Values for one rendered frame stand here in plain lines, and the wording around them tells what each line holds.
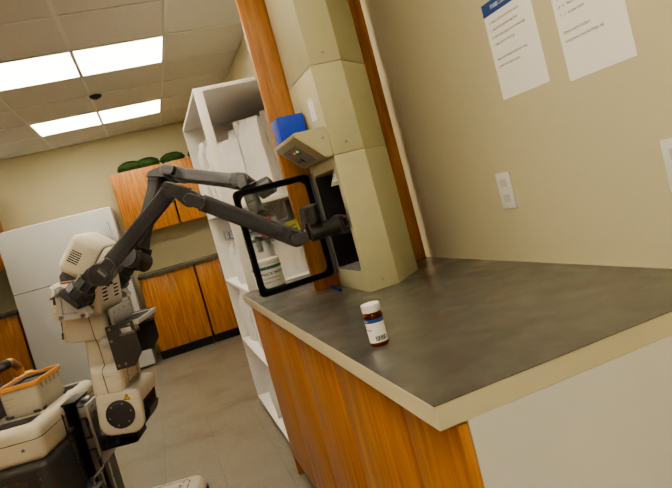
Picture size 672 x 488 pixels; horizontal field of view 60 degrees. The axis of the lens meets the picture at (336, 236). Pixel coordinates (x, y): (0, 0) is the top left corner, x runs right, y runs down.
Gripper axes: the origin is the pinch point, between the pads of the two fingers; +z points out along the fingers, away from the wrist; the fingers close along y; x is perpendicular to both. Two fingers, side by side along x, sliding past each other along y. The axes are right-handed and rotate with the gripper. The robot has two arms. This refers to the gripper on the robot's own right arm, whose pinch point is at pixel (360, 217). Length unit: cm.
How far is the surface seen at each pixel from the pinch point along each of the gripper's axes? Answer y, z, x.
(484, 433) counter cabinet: -119, -32, 31
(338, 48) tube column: -15, 5, -56
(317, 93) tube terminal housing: -14.8, -6.8, -43.8
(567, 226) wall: -64, 34, 16
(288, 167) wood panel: 22.2, -14.5, -25.8
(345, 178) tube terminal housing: -14.7, -6.1, -14.7
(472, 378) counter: -114, -29, 24
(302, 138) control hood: -14.9, -16.2, -31.0
